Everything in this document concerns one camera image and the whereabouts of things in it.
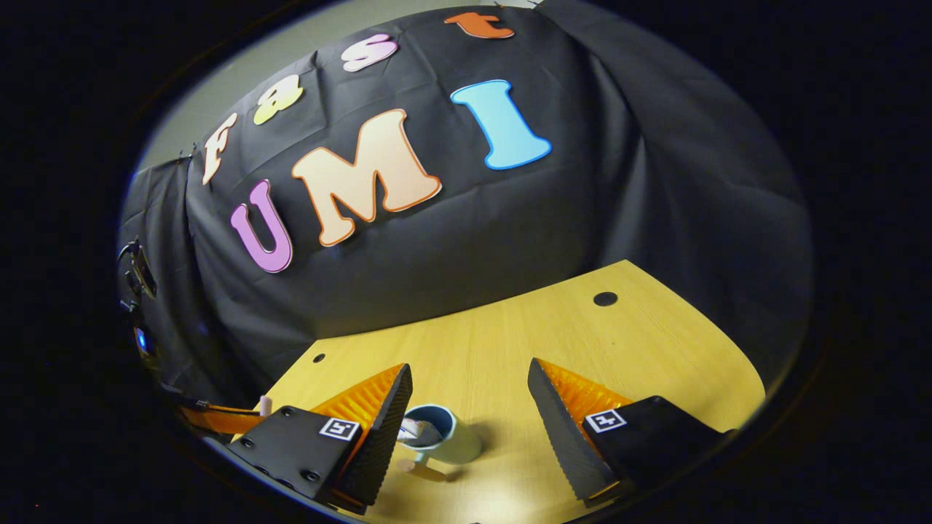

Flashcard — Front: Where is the blue cup with wooden handle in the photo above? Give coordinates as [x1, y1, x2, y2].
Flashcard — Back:
[396, 404, 483, 475]

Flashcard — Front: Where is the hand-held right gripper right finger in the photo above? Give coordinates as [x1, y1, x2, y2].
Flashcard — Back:
[526, 357, 730, 508]

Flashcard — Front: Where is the black backdrop cloth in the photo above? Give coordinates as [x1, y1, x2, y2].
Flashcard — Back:
[118, 0, 816, 437]

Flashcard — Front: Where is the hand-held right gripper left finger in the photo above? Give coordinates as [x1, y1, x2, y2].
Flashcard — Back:
[225, 362, 414, 512]

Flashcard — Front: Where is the wooden desktop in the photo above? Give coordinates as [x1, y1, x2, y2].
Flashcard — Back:
[232, 259, 767, 524]

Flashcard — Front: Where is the white toothpaste tube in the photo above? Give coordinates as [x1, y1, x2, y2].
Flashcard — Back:
[398, 418, 442, 447]

